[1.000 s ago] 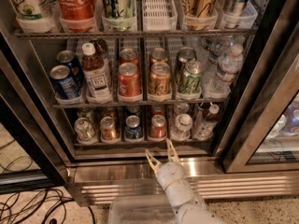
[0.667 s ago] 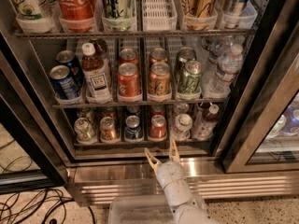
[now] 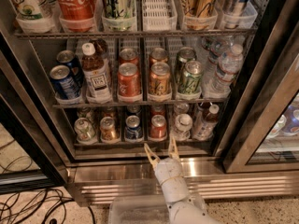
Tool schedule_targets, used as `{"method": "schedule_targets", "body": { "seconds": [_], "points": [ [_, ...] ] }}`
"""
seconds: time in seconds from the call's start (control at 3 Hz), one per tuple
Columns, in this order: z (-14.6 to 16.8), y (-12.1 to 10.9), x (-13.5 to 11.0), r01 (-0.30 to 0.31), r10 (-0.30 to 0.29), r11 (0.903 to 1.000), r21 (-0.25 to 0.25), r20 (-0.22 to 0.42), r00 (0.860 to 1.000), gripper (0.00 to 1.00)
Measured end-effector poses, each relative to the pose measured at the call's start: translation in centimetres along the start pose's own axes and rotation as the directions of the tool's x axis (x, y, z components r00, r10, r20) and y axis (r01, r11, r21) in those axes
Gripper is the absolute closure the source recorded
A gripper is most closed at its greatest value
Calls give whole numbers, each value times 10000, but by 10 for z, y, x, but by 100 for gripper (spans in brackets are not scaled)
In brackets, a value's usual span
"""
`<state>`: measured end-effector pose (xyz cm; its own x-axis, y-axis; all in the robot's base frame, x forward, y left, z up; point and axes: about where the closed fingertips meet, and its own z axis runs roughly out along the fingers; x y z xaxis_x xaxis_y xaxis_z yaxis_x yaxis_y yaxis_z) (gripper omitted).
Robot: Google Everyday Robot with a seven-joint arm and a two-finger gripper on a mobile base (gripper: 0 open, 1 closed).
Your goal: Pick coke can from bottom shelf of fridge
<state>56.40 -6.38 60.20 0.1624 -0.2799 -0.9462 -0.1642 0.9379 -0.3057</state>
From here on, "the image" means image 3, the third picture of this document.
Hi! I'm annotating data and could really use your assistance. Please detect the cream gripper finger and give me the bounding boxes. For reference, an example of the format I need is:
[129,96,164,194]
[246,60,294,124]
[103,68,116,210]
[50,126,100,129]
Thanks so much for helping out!
[168,136,179,160]
[144,143,160,169]

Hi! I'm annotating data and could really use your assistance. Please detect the red coke can bottom front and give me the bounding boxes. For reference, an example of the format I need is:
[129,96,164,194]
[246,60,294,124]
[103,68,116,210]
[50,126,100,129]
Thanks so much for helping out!
[149,115,166,138]

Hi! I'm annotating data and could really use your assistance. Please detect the red coke can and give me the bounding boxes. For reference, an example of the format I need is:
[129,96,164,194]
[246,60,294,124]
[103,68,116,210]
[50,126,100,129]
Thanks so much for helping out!
[118,63,140,97]
[149,115,166,138]
[119,48,139,65]
[150,105,165,116]

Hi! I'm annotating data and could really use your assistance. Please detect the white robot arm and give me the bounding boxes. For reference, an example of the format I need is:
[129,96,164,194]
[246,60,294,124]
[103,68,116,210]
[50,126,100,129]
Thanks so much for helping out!
[144,137,221,224]

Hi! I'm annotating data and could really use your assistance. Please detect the blue pepsi can bottom front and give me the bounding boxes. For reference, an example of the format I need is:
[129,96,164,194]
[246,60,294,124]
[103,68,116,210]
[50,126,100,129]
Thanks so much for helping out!
[125,116,143,140]

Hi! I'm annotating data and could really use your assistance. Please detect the blue pepsi can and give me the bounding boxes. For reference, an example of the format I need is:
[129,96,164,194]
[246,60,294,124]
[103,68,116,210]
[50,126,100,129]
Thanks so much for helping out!
[126,105,142,117]
[125,116,143,140]
[56,50,84,87]
[50,65,80,100]

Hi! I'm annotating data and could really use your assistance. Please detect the tea bottle bottom shelf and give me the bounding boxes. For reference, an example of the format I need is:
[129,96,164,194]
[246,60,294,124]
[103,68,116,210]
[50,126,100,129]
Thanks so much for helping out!
[192,103,220,141]

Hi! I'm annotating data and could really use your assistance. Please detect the red coke can bottom rear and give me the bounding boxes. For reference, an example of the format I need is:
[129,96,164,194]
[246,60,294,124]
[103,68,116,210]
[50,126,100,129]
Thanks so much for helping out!
[150,105,165,116]

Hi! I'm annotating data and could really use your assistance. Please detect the blue pepsi can bottom rear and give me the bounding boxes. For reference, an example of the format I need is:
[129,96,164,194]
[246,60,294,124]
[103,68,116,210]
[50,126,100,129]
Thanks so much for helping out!
[126,105,142,117]

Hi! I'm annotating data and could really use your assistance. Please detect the orange can bottom front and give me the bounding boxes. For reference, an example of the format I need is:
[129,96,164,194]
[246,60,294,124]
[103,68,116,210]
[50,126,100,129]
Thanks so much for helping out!
[100,117,119,141]

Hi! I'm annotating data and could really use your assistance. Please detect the orange can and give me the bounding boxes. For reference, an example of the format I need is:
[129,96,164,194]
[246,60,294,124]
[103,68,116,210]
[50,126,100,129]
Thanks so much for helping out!
[149,62,170,96]
[100,117,119,141]
[102,106,117,119]
[149,48,168,66]

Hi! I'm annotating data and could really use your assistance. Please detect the steel fridge base grille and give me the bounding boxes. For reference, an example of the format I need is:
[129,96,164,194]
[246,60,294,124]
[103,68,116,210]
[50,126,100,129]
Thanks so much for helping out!
[66,159,299,206]

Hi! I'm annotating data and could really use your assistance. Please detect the orange can bottom rear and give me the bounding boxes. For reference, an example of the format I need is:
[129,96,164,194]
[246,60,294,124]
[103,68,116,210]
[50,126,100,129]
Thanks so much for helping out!
[102,106,117,119]

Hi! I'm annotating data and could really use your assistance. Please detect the green can middle front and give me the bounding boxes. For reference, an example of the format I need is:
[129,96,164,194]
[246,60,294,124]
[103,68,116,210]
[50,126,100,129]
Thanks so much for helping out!
[178,61,204,95]

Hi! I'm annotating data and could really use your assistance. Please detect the orange can middle front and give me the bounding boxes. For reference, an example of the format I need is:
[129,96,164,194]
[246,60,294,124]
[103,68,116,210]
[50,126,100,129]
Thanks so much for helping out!
[149,62,170,96]

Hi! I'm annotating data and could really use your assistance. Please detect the green white can bottom front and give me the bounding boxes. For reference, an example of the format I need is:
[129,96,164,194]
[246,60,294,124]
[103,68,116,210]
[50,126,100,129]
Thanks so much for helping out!
[74,118,95,141]

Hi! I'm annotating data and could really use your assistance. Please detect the green white can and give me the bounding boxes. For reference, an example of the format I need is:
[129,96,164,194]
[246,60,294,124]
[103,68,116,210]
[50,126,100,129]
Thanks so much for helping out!
[77,107,94,120]
[74,118,95,141]

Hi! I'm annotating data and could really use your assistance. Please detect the red coke can middle front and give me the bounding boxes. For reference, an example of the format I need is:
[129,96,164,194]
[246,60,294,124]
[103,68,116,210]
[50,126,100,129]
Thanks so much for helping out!
[118,63,140,97]

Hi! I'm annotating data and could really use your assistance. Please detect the green white can bottom rear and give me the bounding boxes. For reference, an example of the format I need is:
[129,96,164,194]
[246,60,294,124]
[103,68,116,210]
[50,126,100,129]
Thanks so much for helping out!
[77,107,94,120]

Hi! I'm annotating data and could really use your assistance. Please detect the right fridge glass door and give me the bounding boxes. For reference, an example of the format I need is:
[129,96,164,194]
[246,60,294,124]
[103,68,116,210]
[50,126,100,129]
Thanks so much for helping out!
[215,0,299,174]

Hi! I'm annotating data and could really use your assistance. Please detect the fridge glass door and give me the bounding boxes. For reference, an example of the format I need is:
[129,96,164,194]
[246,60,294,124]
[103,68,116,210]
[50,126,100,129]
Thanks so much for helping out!
[215,0,299,174]
[0,52,67,194]

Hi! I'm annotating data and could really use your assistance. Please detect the green can middle rear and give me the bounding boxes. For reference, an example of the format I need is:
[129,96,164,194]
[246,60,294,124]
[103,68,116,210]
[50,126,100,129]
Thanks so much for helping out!
[175,47,197,81]

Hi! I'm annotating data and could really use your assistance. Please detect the orange can middle rear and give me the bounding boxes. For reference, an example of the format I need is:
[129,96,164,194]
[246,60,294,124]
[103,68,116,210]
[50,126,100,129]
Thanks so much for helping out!
[149,48,168,66]

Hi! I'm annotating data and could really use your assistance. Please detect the red coke can middle rear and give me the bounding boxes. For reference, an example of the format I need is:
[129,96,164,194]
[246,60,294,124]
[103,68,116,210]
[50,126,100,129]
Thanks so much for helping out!
[119,48,139,65]

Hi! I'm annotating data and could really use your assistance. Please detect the white can behind door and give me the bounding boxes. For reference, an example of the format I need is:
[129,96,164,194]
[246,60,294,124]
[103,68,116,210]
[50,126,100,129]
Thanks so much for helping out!
[267,115,286,139]

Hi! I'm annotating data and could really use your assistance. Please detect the blue can behind door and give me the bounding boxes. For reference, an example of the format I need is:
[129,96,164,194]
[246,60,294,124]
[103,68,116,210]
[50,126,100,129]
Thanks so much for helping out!
[282,105,299,136]

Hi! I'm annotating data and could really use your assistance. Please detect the blue pepsi can middle front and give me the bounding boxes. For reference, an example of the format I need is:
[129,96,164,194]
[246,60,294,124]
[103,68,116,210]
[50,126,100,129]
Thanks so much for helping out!
[50,65,80,100]

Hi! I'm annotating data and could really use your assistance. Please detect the left fridge glass door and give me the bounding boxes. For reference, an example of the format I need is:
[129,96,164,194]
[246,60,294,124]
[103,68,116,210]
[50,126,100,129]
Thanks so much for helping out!
[0,52,67,194]

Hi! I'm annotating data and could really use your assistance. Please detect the blue pepsi can middle rear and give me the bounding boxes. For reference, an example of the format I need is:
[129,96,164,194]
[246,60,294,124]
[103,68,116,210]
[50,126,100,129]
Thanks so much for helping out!
[56,50,84,87]

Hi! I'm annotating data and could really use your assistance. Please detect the silver tall can top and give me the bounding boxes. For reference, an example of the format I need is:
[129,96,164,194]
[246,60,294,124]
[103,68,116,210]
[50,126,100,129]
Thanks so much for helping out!
[219,0,249,29]

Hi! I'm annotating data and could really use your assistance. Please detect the gold tall can top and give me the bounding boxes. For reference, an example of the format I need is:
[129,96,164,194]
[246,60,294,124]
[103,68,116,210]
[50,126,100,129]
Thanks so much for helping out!
[177,0,221,20]

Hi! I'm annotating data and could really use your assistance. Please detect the green tall can top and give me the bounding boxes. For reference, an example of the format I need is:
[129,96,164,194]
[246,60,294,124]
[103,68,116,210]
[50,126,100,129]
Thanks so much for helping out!
[104,0,135,20]

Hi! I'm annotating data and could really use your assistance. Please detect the red coca-cola can top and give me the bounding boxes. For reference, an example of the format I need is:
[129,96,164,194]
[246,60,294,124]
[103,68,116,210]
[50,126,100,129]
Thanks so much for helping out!
[58,0,95,21]

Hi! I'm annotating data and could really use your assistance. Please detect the white 7up can top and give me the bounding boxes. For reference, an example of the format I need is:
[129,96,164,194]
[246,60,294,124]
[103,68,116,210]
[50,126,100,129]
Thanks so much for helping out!
[11,0,52,20]

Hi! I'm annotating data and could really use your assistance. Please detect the water bottle bottom front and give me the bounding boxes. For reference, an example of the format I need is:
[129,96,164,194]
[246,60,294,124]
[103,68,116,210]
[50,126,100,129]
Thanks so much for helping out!
[171,114,192,141]

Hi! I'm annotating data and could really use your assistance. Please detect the water bottle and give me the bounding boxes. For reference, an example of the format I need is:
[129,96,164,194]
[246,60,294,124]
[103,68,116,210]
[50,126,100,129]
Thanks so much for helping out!
[211,44,243,94]
[171,114,192,141]
[174,103,190,116]
[201,35,234,80]

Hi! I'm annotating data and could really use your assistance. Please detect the water bottle bottom rear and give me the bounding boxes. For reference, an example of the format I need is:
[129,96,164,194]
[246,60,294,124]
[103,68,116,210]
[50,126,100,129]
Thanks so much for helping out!
[174,103,190,116]

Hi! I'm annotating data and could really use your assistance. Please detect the clear plastic bin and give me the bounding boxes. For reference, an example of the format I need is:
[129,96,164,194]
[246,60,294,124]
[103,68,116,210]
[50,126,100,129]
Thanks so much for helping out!
[107,193,210,224]

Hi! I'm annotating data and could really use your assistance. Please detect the water bottle middle front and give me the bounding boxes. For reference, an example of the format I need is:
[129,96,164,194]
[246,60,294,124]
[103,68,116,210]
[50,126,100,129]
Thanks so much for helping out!
[211,44,243,94]

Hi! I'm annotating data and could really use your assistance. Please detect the brown tea bottle middle front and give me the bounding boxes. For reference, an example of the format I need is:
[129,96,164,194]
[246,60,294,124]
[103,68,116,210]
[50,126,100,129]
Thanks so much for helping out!
[81,43,111,98]

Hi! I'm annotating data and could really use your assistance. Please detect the brown tea bottle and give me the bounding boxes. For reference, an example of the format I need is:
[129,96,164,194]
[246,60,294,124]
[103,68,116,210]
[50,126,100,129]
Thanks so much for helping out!
[90,38,109,62]
[81,43,111,98]

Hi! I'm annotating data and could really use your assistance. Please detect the water bottle middle rear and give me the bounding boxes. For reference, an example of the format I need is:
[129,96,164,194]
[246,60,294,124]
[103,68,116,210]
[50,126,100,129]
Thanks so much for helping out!
[201,35,234,80]

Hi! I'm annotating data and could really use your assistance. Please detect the brown tea bottle middle rear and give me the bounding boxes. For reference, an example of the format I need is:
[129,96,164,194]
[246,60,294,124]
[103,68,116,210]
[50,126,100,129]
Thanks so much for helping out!
[90,38,109,62]

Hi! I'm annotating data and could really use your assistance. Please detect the empty white plastic tray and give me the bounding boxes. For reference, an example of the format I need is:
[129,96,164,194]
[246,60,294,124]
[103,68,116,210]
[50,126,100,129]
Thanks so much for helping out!
[142,0,178,31]

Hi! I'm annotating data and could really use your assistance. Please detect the middle wire shelf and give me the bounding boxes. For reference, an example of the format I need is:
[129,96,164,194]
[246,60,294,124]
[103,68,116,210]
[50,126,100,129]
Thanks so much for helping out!
[52,98,226,109]

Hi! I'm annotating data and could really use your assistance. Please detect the wire shelf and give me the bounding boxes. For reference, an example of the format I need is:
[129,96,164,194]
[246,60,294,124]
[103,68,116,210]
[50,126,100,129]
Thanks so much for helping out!
[52,98,226,109]
[14,28,257,40]

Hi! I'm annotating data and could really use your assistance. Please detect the top wire shelf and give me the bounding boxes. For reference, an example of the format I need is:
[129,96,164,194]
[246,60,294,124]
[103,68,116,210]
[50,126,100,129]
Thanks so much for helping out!
[14,28,257,40]

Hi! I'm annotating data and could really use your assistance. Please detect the black floor cables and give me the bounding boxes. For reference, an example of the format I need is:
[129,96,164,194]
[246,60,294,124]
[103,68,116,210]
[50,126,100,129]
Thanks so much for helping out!
[0,138,96,224]

